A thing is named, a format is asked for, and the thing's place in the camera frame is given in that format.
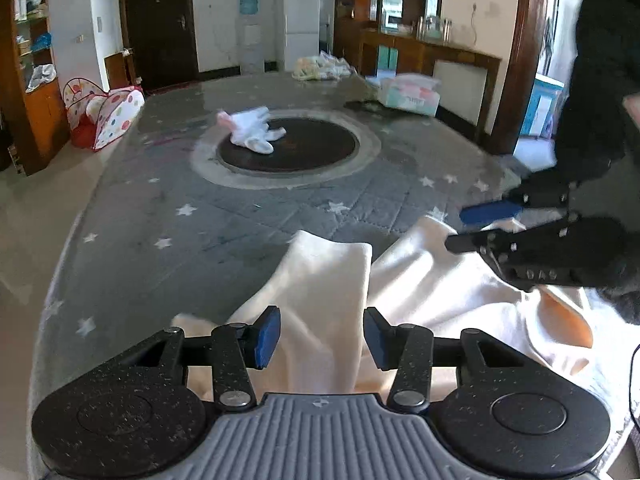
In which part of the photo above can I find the wooden display sideboard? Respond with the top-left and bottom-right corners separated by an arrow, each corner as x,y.
334,0 -> 502,143

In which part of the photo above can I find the light blue box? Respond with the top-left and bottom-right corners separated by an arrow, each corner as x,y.
520,74 -> 567,139

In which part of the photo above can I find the white glove bundle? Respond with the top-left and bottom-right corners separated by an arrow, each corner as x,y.
217,106 -> 287,156

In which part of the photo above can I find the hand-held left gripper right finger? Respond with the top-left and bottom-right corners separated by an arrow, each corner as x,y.
363,306 -> 527,413

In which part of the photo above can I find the wooden door frame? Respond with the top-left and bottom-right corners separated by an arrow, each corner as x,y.
492,0 -> 551,156

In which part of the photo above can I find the dark round turntable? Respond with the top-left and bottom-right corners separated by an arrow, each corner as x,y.
192,107 -> 383,191

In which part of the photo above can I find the wooden shelf cabinet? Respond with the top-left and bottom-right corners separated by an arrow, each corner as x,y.
0,0 -> 71,177

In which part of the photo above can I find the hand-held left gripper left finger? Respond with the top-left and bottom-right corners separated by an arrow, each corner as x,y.
122,305 -> 282,409

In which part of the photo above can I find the black cable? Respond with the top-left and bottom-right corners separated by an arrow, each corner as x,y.
626,342 -> 640,423

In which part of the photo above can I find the pastel tissue packet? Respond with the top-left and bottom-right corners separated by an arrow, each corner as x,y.
377,74 -> 442,116

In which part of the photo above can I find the white refrigerator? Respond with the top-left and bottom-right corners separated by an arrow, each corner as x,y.
276,0 -> 322,72

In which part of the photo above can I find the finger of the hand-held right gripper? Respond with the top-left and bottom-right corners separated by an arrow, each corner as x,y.
459,174 -> 584,228
444,215 -> 582,292

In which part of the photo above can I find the white water dispenser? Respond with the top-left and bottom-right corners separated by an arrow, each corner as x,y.
240,24 -> 265,75

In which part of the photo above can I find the cream garment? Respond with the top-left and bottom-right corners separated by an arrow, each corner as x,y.
172,215 -> 601,396

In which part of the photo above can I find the teal box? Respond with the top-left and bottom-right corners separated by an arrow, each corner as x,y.
377,45 -> 401,75

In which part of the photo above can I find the dark wooden door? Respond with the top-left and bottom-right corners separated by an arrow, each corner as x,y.
118,0 -> 200,92

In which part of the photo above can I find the small wooden stand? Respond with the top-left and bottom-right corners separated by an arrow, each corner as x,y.
104,47 -> 137,91

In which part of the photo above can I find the crumpled clothes pile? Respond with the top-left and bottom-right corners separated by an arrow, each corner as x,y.
292,52 -> 354,82

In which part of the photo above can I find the pink dotted play tent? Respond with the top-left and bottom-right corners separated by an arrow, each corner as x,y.
62,77 -> 146,152

